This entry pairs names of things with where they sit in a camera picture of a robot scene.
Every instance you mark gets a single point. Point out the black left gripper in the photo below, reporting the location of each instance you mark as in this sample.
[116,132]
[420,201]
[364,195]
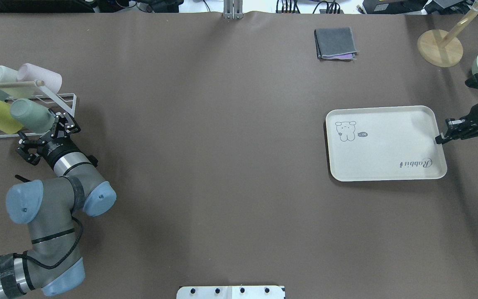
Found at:
[55,150]

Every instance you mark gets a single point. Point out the green cup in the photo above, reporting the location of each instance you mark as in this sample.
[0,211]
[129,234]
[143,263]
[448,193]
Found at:
[32,115]

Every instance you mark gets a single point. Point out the cream rabbit tray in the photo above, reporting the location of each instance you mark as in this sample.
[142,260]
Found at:
[384,143]

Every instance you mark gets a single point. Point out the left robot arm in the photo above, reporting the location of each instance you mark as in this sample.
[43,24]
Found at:
[54,264]

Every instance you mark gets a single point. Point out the pink cup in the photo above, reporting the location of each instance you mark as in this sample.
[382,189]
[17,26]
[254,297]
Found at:
[31,72]

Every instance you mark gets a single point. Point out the wooden cup tree stand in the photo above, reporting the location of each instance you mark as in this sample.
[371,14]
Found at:
[442,48]

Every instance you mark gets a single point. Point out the cream white cup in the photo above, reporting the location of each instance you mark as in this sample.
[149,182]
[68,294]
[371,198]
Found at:
[9,75]

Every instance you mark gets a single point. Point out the grey folded cloth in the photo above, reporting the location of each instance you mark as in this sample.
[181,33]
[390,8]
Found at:
[335,43]

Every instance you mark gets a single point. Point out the white wire cup rack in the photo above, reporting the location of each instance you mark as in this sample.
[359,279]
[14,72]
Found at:
[66,102]

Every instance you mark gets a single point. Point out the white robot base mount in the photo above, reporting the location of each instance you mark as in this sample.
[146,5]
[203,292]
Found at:
[270,291]

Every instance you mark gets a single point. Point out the aluminium frame post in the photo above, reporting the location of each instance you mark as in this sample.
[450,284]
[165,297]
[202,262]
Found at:
[233,9]

